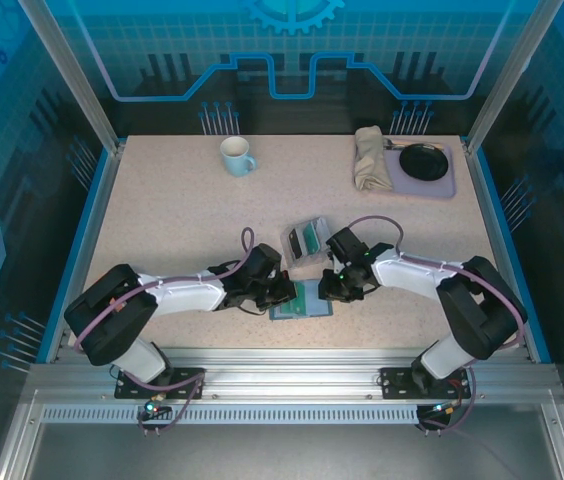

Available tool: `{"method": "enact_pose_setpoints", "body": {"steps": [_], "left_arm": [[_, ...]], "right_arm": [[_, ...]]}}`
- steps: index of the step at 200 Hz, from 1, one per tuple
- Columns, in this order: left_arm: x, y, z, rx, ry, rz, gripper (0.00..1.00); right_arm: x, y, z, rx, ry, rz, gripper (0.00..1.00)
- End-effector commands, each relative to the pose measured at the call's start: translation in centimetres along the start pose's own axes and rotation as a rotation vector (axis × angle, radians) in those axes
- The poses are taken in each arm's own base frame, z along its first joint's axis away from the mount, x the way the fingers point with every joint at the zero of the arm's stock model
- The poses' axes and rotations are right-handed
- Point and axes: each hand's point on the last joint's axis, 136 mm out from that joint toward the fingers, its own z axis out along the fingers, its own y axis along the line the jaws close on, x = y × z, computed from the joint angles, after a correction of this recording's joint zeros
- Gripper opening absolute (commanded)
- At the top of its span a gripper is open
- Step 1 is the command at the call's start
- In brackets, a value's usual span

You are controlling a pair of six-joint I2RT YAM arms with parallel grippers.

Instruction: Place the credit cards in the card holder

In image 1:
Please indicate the teal box lid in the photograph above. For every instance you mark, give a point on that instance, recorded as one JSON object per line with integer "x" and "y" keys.
{"x": 319, "y": 310}

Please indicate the teal card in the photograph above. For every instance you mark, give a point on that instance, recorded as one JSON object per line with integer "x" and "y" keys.
{"x": 299, "y": 300}
{"x": 309, "y": 237}

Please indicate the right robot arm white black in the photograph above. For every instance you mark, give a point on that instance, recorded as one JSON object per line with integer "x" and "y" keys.
{"x": 412, "y": 275}

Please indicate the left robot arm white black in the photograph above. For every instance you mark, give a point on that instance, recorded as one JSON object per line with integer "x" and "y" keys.
{"x": 187, "y": 297}

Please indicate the black card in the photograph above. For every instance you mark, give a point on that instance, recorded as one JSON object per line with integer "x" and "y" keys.
{"x": 294, "y": 241}

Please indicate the beige folded cloth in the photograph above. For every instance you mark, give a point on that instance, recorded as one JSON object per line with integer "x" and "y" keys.
{"x": 369, "y": 160}

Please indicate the light blue mug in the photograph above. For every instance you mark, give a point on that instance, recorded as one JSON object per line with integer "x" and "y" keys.
{"x": 236, "y": 160}

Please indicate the lilac tray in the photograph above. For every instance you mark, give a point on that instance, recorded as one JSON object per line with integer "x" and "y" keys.
{"x": 437, "y": 189}

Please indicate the black plate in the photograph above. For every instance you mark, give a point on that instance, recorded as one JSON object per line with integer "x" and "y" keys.
{"x": 424, "y": 161}

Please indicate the steel lower panel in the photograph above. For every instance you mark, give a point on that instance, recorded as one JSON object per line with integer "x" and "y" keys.
{"x": 287, "y": 455}

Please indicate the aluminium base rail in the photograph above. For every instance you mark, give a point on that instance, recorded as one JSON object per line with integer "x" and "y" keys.
{"x": 287, "y": 375}

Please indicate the aluminium side rail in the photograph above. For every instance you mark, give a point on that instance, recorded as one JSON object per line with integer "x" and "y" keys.
{"x": 484, "y": 200}
{"x": 89, "y": 235}

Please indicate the aluminium frame post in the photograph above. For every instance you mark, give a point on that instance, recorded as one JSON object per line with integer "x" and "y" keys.
{"x": 72, "y": 75}
{"x": 504, "y": 75}

